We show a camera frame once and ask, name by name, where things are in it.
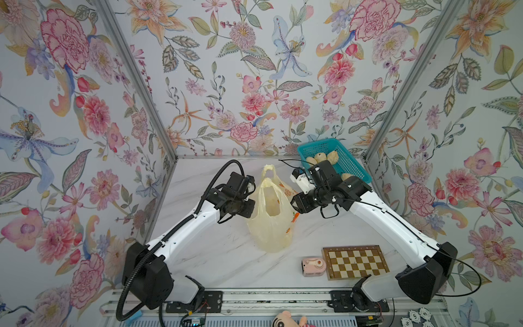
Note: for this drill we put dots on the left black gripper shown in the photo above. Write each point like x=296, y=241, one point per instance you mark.
x=246, y=206

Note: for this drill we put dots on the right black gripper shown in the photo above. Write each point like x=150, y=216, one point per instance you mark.
x=301, y=202

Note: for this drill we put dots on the yellow pear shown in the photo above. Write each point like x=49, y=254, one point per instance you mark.
x=333, y=157
x=311, y=161
x=346, y=176
x=320, y=157

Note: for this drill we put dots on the yellow translucent plastic bag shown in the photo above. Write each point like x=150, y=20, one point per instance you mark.
x=272, y=223

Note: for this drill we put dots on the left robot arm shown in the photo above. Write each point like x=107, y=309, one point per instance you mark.
x=149, y=277

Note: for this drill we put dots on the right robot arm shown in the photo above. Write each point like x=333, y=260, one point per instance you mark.
x=428, y=263

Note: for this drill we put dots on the teal plastic basket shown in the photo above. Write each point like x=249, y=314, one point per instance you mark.
x=347, y=163

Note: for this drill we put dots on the wooden checkerboard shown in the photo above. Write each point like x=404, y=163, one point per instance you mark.
x=354, y=262

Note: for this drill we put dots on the green circuit board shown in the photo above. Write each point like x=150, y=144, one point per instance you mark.
x=193, y=322

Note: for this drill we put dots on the pink plush toy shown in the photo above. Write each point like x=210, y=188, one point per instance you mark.
x=285, y=319

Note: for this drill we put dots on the blue plastic block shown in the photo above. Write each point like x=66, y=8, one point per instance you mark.
x=136, y=316

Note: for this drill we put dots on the white gear parts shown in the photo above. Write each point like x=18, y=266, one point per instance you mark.
x=421, y=317

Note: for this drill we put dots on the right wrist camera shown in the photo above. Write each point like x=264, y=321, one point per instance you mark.
x=299, y=177

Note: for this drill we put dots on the pink toy camera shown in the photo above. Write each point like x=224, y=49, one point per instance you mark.
x=313, y=267

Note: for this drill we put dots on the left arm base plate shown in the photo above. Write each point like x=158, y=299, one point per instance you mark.
x=208, y=302

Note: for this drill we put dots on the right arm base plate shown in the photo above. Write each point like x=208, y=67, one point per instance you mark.
x=343, y=301

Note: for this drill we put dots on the aluminium mounting rail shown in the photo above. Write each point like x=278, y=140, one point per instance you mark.
x=305, y=301

